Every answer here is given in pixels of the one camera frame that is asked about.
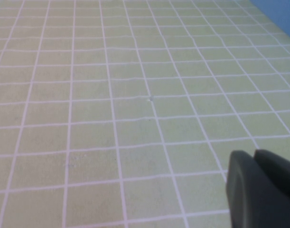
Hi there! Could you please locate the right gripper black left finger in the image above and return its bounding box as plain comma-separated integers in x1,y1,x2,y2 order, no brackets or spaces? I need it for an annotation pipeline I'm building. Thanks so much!
226,150,290,228

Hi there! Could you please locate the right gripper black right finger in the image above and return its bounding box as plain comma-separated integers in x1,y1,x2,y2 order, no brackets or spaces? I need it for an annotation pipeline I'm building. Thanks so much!
253,149,290,202

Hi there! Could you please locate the green checked tablecloth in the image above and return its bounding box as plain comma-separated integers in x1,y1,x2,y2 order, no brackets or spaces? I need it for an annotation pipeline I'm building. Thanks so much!
0,0,290,228

